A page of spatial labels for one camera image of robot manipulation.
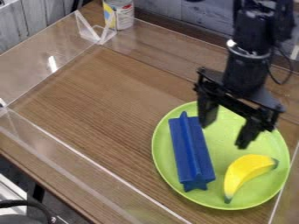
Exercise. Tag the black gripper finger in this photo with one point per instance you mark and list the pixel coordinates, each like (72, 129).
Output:
(250, 129)
(208, 109)

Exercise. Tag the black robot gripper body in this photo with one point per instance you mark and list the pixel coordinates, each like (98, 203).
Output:
(237, 87)

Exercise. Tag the yellow toy banana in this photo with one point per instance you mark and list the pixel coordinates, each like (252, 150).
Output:
(245, 168)

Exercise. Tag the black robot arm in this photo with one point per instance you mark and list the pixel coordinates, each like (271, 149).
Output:
(262, 25)

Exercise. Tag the blue star-shaped block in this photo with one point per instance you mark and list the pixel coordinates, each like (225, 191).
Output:
(192, 158)

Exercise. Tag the clear acrylic enclosure wall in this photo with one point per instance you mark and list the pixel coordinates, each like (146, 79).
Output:
(88, 96)

